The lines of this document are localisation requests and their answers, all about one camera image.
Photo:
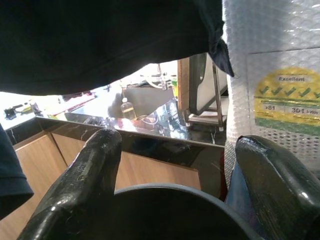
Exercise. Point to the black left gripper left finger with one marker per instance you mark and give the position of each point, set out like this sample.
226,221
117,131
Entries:
82,175

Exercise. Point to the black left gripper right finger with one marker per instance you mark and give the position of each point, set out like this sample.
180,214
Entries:
275,187

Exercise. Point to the bubble-wrapped white washing machine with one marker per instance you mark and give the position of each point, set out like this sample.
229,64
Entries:
262,30

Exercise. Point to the dark blue jeans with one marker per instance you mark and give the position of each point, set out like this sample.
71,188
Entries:
240,195

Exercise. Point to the wooden base cabinet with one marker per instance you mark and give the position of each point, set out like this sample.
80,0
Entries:
37,160

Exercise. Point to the navy blue garment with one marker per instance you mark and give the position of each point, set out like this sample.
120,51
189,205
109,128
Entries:
10,175

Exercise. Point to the flat red item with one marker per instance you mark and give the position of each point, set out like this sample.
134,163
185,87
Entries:
72,101

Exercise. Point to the clear bottle yellow liquid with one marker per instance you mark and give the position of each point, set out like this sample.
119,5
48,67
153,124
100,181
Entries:
128,108

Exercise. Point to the yellow green energy label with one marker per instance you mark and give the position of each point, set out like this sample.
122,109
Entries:
287,100

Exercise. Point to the small black device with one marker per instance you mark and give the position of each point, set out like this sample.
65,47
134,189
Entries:
13,111

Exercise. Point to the grey metal box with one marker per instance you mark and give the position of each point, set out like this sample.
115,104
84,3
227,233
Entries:
147,100

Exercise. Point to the black round laundry bin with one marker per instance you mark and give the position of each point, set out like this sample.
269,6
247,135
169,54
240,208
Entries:
175,212

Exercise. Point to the chrome faucet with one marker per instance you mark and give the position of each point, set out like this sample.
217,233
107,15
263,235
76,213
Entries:
162,75

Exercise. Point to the green yellow package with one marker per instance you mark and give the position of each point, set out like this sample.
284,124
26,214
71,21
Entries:
174,85

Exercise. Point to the upright wooden board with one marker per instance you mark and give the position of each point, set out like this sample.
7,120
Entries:
183,82

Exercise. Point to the black hanging garment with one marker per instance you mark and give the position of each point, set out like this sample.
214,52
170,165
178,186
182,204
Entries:
100,37

